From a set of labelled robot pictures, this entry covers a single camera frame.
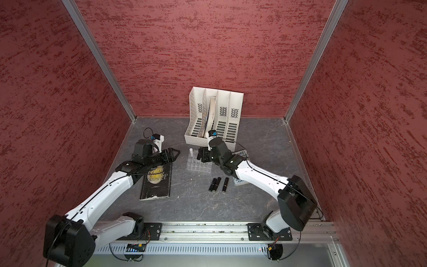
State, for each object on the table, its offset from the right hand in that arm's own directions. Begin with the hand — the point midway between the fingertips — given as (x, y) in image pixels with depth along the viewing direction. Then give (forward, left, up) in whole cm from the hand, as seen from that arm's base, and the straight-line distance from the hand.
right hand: (200, 153), depth 82 cm
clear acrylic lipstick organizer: (+4, +6, -16) cm, 18 cm away
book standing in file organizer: (+18, -5, +5) cm, 20 cm away
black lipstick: (-10, -13, -16) cm, 23 cm away
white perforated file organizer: (+37, -17, -2) cm, 41 cm away
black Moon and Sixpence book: (-9, +25, -14) cm, 30 cm away
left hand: (-1, +13, -1) cm, 13 cm away
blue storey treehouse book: (-9, -19, -15) cm, 26 cm away
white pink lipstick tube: (+7, +7, -9) cm, 13 cm away
